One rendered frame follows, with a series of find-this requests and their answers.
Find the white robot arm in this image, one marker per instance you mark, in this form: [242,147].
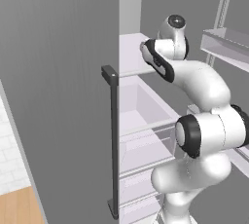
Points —
[207,85]

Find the pale fridge shelf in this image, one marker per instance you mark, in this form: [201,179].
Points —
[129,52]

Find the grey fridge door with rail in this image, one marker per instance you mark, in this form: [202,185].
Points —
[238,4]

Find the clear door shelf bin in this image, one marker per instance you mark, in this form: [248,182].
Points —
[227,46]

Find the grey fridge body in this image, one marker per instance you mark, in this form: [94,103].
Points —
[152,10]

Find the clear fridge drawer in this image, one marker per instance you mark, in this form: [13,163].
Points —
[136,185]
[142,117]

